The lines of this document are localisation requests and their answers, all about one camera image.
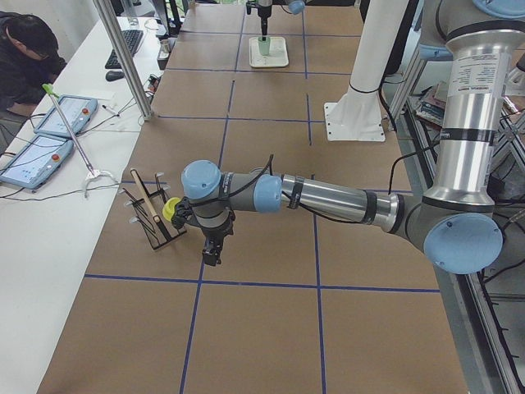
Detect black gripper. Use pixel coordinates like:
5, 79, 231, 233
199, 211, 235, 267
257, 0, 272, 38

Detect light green cup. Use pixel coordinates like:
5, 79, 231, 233
258, 36, 271, 57

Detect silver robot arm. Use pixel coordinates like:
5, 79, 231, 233
164, 1, 524, 274
255, 0, 306, 39

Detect cream bear serving tray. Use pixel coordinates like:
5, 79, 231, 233
249, 36, 289, 68

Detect yellow cup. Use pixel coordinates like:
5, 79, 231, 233
162, 197, 181, 222

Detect metal cup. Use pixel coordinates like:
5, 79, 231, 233
158, 39, 171, 59

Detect black keyboard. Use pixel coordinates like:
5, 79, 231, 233
104, 29, 144, 70

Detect reacher grabber stick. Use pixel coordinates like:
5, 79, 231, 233
42, 84, 119, 199

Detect black computer mouse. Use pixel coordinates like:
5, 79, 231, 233
105, 70, 125, 82

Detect white side table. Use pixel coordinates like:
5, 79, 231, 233
1, 24, 144, 393

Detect upper teach pendant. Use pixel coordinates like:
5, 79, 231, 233
34, 95, 98, 138

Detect teach pendant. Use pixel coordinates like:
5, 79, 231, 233
1, 133, 74, 190
34, 95, 98, 138

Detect lower teach pendant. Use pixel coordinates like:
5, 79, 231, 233
1, 133, 74, 190

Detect person in black jacket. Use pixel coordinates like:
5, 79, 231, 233
1, 11, 66, 117

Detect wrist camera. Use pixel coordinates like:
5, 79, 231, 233
245, 0, 258, 15
171, 197, 193, 230

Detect black wire cup rack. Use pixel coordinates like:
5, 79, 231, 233
119, 168, 187, 250

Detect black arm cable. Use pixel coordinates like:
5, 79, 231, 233
180, 143, 440, 225

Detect aluminium frame post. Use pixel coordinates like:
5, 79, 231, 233
93, 0, 153, 121

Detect aluminium frame rack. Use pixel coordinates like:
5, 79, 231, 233
404, 57, 525, 394

